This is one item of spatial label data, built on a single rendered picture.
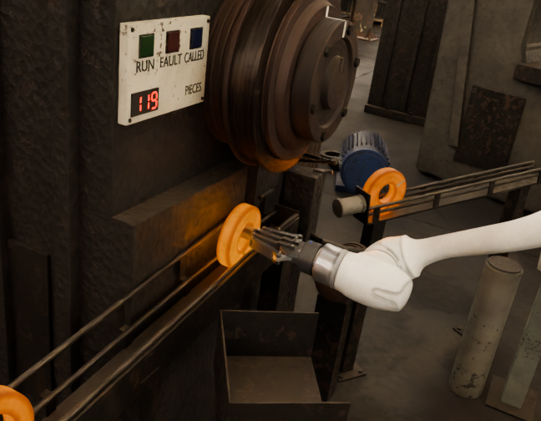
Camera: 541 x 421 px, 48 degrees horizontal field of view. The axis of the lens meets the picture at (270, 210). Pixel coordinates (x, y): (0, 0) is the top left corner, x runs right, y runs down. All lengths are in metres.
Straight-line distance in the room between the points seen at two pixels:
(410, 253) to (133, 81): 0.72
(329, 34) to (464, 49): 2.82
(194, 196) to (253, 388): 0.43
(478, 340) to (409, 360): 0.34
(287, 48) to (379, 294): 0.55
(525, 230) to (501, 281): 0.88
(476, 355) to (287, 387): 1.12
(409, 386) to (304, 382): 1.10
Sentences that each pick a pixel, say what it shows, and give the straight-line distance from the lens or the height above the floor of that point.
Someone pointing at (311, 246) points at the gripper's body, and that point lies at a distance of 1.37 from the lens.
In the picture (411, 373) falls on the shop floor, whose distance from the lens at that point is 2.40.
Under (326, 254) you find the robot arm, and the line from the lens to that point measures 1.35.
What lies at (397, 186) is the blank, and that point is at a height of 0.73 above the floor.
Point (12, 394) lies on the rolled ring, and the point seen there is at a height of 0.76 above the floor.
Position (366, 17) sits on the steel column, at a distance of 10.38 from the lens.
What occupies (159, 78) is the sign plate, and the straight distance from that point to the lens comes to 1.21.
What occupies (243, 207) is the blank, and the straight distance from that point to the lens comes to 1.42.
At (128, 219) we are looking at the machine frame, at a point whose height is 0.87.
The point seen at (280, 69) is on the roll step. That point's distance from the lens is 1.31.
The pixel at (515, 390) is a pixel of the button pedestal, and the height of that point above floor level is 0.08.
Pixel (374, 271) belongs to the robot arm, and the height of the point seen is 0.79.
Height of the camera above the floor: 1.42
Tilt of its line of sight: 24 degrees down
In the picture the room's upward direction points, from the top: 8 degrees clockwise
